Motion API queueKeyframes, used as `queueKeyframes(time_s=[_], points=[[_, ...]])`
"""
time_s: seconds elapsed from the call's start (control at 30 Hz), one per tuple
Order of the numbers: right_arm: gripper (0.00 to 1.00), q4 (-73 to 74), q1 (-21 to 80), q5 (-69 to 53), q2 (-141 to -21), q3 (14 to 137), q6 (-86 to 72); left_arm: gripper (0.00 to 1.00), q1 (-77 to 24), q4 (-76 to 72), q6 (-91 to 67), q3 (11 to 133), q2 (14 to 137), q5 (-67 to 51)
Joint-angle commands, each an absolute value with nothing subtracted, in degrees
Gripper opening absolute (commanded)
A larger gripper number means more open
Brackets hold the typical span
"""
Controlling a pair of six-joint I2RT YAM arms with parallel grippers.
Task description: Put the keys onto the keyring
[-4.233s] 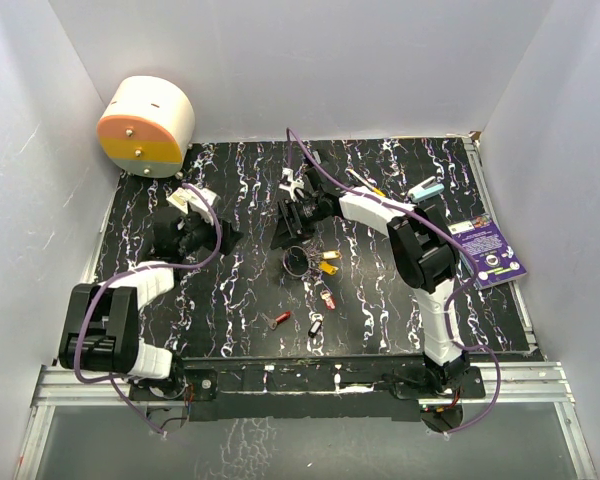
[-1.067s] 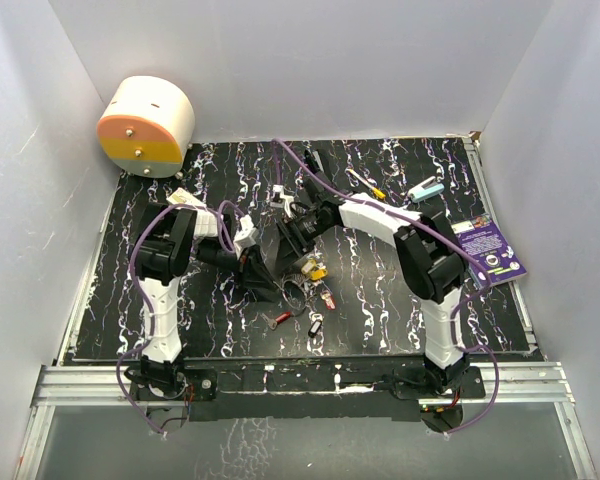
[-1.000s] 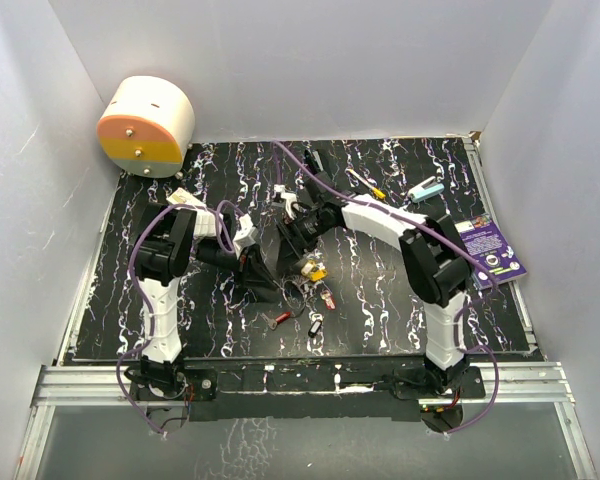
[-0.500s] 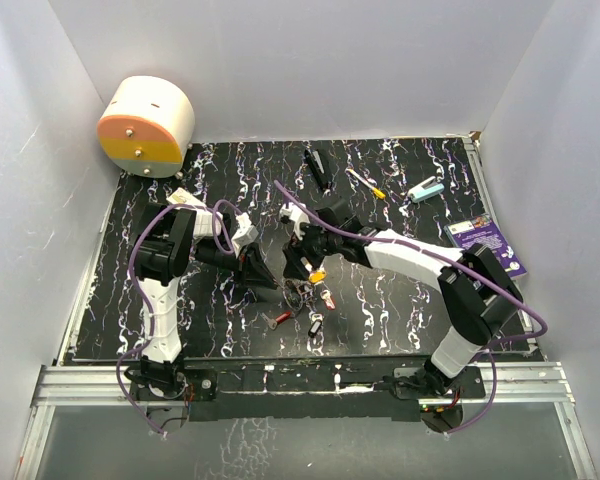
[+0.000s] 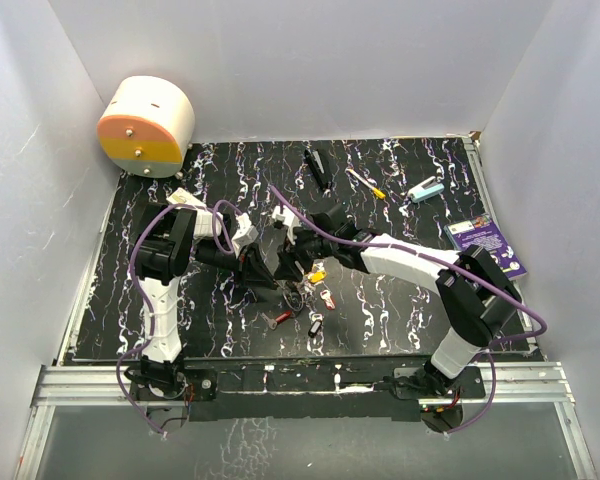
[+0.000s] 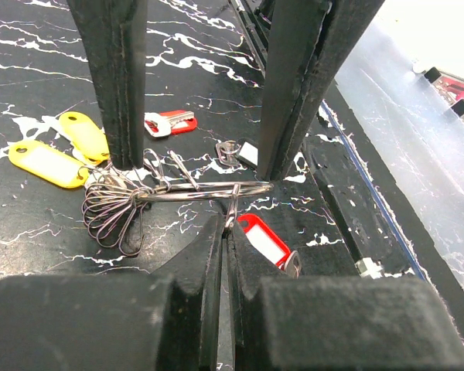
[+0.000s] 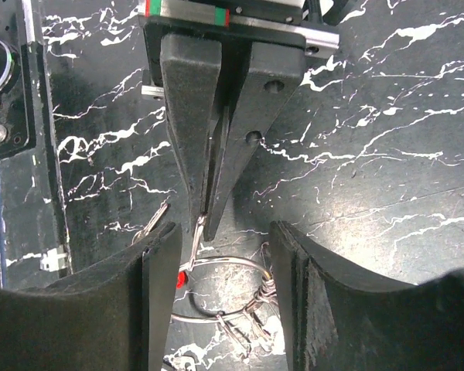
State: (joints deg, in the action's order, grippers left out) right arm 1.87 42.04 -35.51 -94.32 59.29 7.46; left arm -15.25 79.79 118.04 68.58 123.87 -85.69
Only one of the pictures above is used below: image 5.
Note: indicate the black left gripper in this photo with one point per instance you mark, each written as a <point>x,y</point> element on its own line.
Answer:
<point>250,265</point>

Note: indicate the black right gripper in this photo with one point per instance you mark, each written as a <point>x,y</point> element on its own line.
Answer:
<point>287,268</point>

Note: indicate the metal keyring with keys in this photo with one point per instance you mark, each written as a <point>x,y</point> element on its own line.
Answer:
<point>299,295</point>

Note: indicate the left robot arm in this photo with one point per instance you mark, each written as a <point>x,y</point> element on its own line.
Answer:
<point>169,237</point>

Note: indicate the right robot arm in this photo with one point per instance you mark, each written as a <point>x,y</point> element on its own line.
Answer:
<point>469,282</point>

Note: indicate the red tag key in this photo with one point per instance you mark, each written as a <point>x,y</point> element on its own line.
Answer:
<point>328,299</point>

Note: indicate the red key with silver blade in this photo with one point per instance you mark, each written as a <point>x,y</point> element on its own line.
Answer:
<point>274,322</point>

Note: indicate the black key tag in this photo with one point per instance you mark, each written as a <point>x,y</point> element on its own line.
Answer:
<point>315,328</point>

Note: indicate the black stapler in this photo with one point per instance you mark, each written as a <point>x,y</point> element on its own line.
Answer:
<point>320,168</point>

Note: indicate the pale green cardboard box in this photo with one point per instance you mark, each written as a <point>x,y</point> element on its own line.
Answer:
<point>182,196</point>

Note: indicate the light blue stapler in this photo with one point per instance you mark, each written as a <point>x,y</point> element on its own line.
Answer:
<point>424,190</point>

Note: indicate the white round drawer cabinet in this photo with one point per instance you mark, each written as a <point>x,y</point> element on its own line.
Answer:
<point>147,127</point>

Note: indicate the purple booklet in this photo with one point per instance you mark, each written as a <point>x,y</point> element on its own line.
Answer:
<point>483,231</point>

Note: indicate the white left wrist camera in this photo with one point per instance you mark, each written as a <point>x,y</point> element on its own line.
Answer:
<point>245,234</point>

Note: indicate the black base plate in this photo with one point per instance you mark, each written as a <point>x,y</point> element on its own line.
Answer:
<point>393,387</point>

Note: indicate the aluminium frame rail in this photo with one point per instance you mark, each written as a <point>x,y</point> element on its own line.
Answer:
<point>509,382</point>

